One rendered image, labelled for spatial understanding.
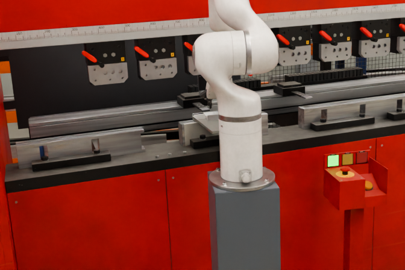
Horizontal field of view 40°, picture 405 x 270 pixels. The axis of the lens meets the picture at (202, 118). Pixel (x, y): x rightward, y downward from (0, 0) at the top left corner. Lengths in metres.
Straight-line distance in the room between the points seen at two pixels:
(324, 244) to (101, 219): 1.03
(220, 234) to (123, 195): 0.74
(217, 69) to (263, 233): 0.48
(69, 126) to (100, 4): 0.61
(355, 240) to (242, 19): 1.18
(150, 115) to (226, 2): 1.09
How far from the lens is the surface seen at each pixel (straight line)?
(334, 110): 2.60
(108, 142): 2.28
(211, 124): 2.19
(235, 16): 1.57
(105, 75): 2.20
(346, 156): 2.37
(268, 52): 1.48
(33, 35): 2.17
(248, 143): 1.53
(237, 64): 1.47
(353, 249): 2.42
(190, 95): 2.56
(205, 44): 1.47
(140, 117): 2.55
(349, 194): 2.25
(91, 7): 2.17
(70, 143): 2.26
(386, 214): 2.78
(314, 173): 2.49
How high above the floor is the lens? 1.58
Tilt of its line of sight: 15 degrees down
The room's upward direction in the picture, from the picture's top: 3 degrees counter-clockwise
